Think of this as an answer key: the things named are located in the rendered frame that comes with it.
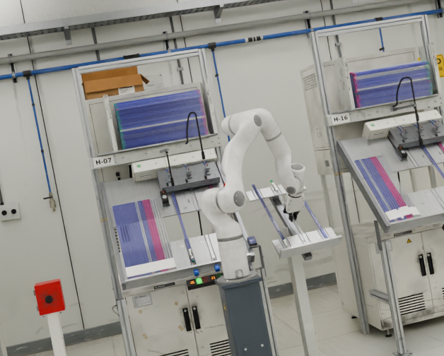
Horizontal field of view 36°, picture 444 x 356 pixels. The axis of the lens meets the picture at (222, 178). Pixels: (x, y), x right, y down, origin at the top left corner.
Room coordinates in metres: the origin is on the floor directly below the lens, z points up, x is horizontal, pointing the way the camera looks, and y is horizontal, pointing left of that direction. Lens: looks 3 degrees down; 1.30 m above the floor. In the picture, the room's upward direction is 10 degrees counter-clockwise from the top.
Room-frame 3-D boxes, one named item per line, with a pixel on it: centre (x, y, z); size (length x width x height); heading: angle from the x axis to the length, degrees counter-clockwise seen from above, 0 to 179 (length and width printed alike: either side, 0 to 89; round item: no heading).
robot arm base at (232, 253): (3.05, 0.01, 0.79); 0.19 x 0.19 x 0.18
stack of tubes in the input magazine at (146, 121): (3.94, 0.29, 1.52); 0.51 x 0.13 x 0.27; 101
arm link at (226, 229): (3.08, 0.04, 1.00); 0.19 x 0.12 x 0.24; 44
